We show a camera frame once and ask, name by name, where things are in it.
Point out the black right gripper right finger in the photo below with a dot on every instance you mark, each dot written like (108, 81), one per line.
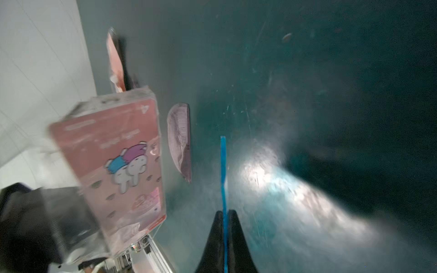
(239, 258)

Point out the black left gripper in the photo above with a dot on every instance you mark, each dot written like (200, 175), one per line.
(47, 226)

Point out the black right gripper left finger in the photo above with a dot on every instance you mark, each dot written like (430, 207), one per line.
(212, 260)

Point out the pink package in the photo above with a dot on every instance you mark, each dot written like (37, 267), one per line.
(112, 145)

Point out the pink ruler set plastic bag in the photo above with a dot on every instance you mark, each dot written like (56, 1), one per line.
(118, 76)

